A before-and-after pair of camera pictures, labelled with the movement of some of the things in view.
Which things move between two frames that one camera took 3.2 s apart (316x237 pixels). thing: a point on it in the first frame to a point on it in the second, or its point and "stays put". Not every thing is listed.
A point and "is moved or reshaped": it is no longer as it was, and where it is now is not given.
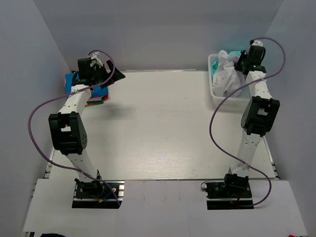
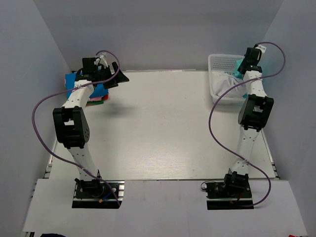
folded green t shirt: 95,102 stays put
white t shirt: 227,78 is moved or reshaped
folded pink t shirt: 96,98 stays put
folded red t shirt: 105,97 stays put
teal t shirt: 215,65 to 237,73
